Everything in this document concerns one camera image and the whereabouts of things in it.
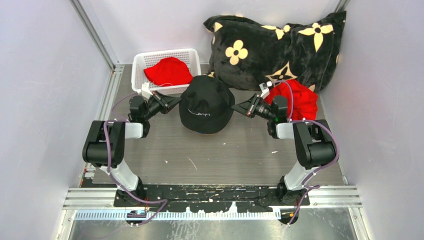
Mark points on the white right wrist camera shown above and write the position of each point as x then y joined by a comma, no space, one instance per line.
265,89

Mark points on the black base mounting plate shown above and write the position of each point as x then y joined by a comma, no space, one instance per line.
219,198

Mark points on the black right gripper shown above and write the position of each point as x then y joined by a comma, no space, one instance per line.
245,107

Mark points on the white plastic basket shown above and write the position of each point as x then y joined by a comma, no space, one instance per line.
142,61

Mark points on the bright red bucket hat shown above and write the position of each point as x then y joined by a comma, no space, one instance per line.
168,72

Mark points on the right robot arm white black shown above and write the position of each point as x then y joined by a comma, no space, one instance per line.
313,142

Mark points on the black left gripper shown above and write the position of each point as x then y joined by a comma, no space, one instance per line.
168,102

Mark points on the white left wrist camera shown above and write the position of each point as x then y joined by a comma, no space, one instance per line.
144,91

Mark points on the black hat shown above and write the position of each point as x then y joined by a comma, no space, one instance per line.
206,105

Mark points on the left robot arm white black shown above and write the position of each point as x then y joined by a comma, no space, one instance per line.
104,147

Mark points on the red cloth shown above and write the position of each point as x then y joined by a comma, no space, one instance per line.
301,101

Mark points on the black floral pillow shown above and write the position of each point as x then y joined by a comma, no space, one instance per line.
245,53

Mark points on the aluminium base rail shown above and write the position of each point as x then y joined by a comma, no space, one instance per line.
101,203

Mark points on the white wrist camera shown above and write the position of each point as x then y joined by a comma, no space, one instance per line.
144,91
265,89

